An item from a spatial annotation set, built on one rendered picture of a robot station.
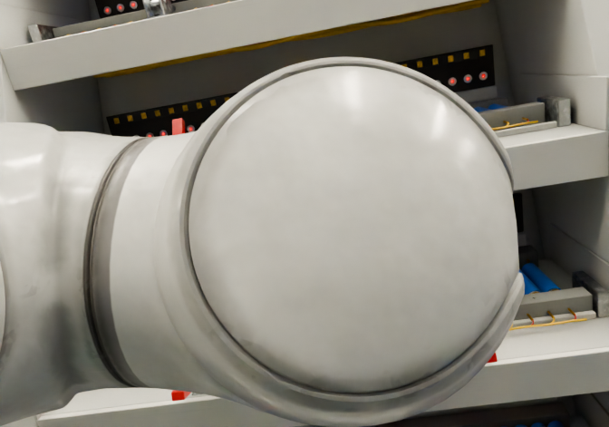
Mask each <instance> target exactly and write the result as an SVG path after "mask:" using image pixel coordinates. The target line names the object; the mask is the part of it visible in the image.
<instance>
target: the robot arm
mask: <svg viewBox="0 0 609 427"><path fill-rule="evenodd" d="M514 184H515V181H514V177H513V170H512V165H511V161H510V158H509V156H508V153H507V151H506V150H505V148H504V146H503V144H502V143H501V141H500V140H499V138H498V136H497V135H496V133H495V132H493V130H492V129H491V128H490V126H489V125H488V124H487V123H486V122H485V120H484V119H483V118H482V117H481V116H480V115H479V114H478V113H477V112H476V111H475V110H474V109H473V108H472V107H471V106H470V105H469V104H468V103H466V102H465V101H464V100H463V99H461V98H460V97H459V96H458V95H457V94H456V93H454V92H453V91H451V90H450V89H449V88H447V87H446V86H444V85H442V84H441V83H439V82H437V81H435V80H433V79H431V78H430V77H428V76H426V75H424V74H422V73H419V72H416V71H414V70H412V69H410V68H407V67H404V66H401V65H398V64H396V63H389V62H385V61H381V60H375V59H369V58H362V57H331V58H323V59H316V60H311V61H306V62H302V63H297V64H293V65H290V66H287V67H285V68H283V69H280V70H278V71H275V72H273V73H270V74H268V75H266V76H264V77H263V78H261V79H259V80H257V81H255V82H253V83H251V84H250V85H248V86H247V87H246V88H245V89H243V90H242V91H241V92H239V93H237V94H236V95H235V96H233V97H232V98H231V99H229V100H228V101H226V102H225V103H224V104H223V105H222V106H221V107H220V108H219V109H217V110H216V111H215V112H214V113H213V114H212V115H211V116H210V117H209V118H208V119H207V120H206V121H205V122H204V123H203V124H202V125H201V127H200V128H199V129H198V130H197V131H193V132H189V133H183V134H178V135H171V136H159V137H120V136H111V135H105V134H100V133H93V132H85V131H57V130H55V129H54V128H52V127H50V126H47V125H44V124H38V123H24V122H0V426H2V425H5V424H8V423H11V422H16V421H19V420H22V419H24V418H28V417H31V416H35V415H38V414H41V413H45V412H50V411H55V410H59V409H62V408H63V407H65V406H66V405H67V404H68V403H69V402H70V401H71V400H72V398H73V397H74V396H75V395H76V394H77V393H83V392H88V391H93V390H98V389H105V388H157V389H167V390H176V391H184V392H191V393H203V394H207V395H212V396H216V397H220V398H224V399H227V400H229V401H233V402H236V403H241V404H244V405H246V406H248V407H251V408H253V409H256V410H258V411H260V412H266V413H269V414H273V415H275V416H278V417H281V418H284V419H287V420H290V421H293V422H300V423H305V424H310V425H317V426H326V427H362V426H375V425H379V424H384V423H388V422H397V421H400V420H403V419H405V418H408V417H411V416H413V415H415V414H418V413H421V412H424V411H426V410H428V409H429V408H431V407H433V406H435V405H437V404H439V403H441V402H443V401H445V400H447V399H448V398H450V397H451V395H453V394H454V393H456V392H457V391H458V390H460V389H461V388H462V387H464V386H465V385H466V384H467V383H468V382H469V381H470V380H471V379H472V378H473V377H474V376H475V375H476V374H477V373H478V372H479V371H480V370H481V369H482V368H483V367H484V366H485V365H486V363H487V362H488V360H489V359H490V358H491V356H492V355H493V354H494V353H495V352H496V351H497V349H498V348H499V347H500V345H501V343H502V342H503V340H504V338H505V336H506V335H507V333H508V330H509V329H510V327H511V326H512V324H513V321H514V319H515V316H516V314H517V310H518V308H519V306H520V303H521V301H522V299H523V296H524V294H525V282H524V278H523V276H522V274H521V273H518V271H519V259H518V244H517V221H516V214H515V208H514V201H513V195H512V194H513V190H514Z"/></svg>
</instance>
